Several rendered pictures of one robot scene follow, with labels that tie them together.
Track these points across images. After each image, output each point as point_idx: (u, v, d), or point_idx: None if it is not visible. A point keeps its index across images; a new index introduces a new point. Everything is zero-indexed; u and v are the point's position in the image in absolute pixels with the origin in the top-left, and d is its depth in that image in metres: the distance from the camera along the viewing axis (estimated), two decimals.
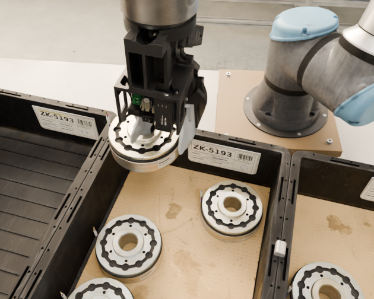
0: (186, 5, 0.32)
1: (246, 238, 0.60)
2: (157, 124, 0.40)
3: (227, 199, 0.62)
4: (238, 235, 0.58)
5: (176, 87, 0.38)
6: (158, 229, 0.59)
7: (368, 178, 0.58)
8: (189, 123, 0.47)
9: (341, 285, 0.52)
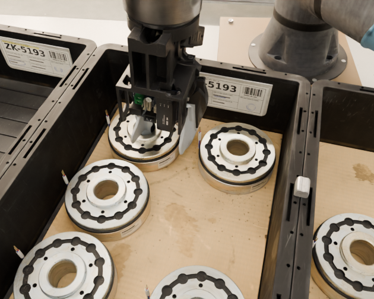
0: (190, 5, 0.32)
1: (255, 190, 0.48)
2: (159, 124, 0.40)
3: (231, 143, 0.50)
4: (245, 184, 0.47)
5: (178, 86, 0.38)
6: (144, 176, 0.47)
7: None
8: (190, 123, 0.47)
9: None
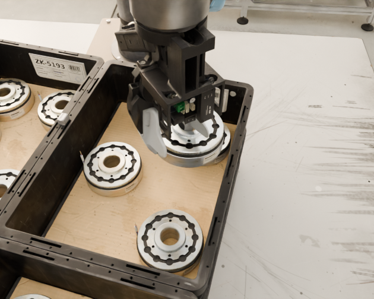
0: None
1: None
2: (202, 117, 0.41)
3: (61, 102, 0.76)
4: None
5: (209, 73, 0.39)
6: None
7: None
8: None
9: (123, 155, 0.66)
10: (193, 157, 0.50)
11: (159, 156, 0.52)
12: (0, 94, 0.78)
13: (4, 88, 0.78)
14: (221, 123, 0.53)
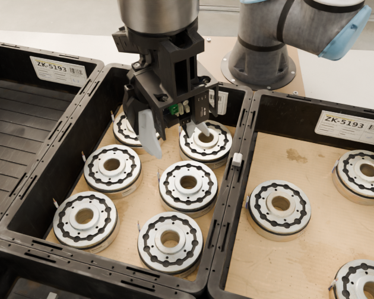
0: None
1: (218, 167, 0.69)
2: (197, 119, 0.41)
3: (202, 134, 0.71)
4: (209, 162, 0.67)
5: (203, 75, 0.39)
6: None
7: (319, 112, 0.68)
8: None
9: (291, 196, 0.61)
10: (192, 212, 0.61)
11: (164, 208, 0.64)
12: None
13: None
14: (215, 181, 0.64)
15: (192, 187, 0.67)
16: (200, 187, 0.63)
